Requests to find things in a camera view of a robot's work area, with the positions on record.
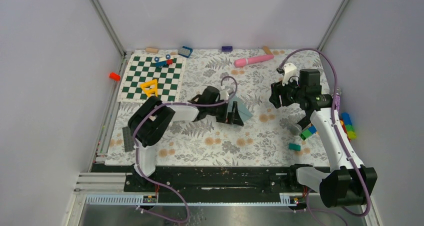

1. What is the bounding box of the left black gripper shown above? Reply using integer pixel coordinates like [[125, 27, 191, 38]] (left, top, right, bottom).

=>
[[207, 101, 243, 127]]

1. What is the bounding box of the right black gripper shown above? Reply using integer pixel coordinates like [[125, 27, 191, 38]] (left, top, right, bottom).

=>
[[268, 74, 306, 109]]

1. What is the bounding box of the teal green envelope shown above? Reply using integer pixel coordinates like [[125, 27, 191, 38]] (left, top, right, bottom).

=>
[[229, 95, 253, 123]]

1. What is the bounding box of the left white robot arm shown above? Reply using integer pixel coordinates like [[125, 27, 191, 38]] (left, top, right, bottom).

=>
[[127, 86, 244, 192]]

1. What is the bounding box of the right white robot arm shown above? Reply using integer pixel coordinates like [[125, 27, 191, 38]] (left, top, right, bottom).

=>
[[269, 68, 378, 208]]

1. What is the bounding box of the floral patterned table mat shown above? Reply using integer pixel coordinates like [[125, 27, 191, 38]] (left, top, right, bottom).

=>
[[106, 48, 349, 168]]

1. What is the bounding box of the purple glitter microphone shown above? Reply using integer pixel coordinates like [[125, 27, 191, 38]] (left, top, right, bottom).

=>
[[332, 87, 342, 114]]

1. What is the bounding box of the beige wooden cylinder right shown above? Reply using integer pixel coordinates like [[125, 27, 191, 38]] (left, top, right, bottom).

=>
[[262, 46, 273, 55]]

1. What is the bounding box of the beige wooden cylinder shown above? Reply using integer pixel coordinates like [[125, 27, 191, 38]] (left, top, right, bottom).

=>
[[262, 46, 273, 55], [145, 47, 159, 54]]

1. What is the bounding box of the teal small block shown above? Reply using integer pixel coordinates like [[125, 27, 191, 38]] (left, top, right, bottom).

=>
[[288, 143, 302, 152]]

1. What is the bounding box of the pink marker pen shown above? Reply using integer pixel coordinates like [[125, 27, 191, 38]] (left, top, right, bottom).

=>
[[234, 54, 274, 68]]

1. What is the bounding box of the colourful stacked block toy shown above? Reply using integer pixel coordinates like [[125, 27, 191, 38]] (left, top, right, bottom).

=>
[[299, 112, 357, 141]]

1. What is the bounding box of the purple lego brick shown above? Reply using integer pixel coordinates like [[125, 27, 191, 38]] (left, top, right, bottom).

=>
[[221, 46, 233, 52]]

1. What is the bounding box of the blue grey lego brick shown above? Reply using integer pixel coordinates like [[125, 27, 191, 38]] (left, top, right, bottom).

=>
[[177, 46, 193, 58]]

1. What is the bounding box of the blue red toy car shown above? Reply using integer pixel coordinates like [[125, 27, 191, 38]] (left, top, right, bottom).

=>
[[152, 54, 174, 68]]

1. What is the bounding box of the green white chessboard mat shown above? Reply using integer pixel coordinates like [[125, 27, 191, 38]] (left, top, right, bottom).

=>
[[116, 53, 186, 103]]

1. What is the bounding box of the beige wooden cylinder left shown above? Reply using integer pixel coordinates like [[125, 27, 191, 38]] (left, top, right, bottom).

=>
[[145, 47, 159, 54]]

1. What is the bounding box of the dark grey lego baseplate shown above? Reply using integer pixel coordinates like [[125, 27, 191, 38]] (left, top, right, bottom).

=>
[[122, 126, 135, 153]]

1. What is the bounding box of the red cylinder block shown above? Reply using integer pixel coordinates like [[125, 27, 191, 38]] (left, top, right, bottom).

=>
[[109, 72, 121, 82]]

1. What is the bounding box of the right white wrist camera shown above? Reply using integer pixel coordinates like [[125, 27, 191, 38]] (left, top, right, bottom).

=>
[[276, 62, 297, 86]]

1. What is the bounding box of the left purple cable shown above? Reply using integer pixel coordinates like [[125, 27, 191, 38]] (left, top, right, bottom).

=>
[[132, 75, 239, 224]]

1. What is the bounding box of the purple cable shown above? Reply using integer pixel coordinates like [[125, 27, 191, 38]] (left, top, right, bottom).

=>
[[279, 47, 372, 218], [132, 75, 239, 224]]

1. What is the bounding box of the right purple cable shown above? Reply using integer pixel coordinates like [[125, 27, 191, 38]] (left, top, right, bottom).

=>
[[279, 47, 372, 218]]

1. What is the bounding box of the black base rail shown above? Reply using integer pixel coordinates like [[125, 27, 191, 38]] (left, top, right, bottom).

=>
[[123, 166, 306, 204]]

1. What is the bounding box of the yellow triangle frame toy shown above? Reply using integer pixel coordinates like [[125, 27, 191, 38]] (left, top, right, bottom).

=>
[[140, 79, 158, 98]]

